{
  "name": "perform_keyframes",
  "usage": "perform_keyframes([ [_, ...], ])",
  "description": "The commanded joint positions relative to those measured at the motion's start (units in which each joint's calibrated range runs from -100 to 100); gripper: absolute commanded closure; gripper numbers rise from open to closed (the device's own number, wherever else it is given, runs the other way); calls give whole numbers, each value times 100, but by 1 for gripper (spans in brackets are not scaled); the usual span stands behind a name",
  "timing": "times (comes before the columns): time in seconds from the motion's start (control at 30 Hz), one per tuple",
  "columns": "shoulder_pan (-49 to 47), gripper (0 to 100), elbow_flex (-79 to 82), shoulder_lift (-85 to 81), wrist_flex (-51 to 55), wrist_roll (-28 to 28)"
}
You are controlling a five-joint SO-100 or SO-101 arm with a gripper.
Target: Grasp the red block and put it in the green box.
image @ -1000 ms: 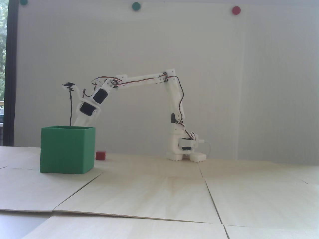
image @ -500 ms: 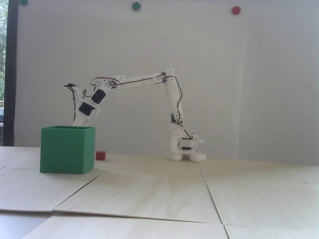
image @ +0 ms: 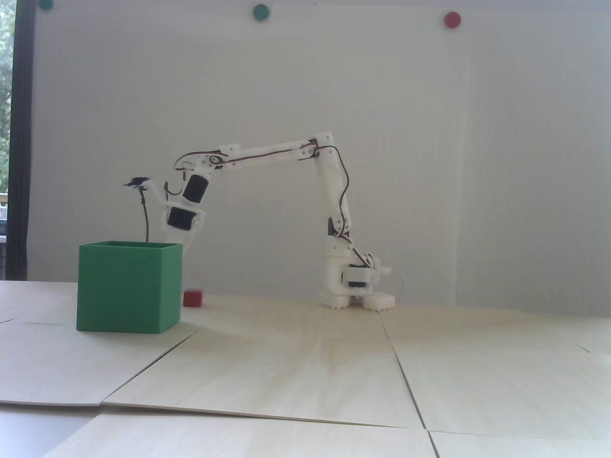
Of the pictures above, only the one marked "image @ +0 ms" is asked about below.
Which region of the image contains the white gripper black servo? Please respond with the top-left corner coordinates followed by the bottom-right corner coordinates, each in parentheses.
top-left (160, 204), bottom-right (207, 252)

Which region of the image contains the green box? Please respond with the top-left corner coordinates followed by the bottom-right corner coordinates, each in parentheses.
top-left (76, 241), bottom-right (184, 334)

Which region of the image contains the black camera cable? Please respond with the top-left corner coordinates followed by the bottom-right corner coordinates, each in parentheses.
top-left (138, 187), bottom-right (151, 243)

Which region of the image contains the wrist camera on white mount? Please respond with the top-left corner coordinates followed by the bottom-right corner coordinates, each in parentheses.
top-left (123, 177), bottom-right (168, 207)

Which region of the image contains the dark window frame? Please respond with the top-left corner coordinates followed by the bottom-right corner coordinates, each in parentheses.
top-left (5, 0), bottom-right (38, 281)

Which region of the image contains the white base cable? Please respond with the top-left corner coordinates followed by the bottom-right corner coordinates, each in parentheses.
top-left (379, 267), bottom-right (405, 303)

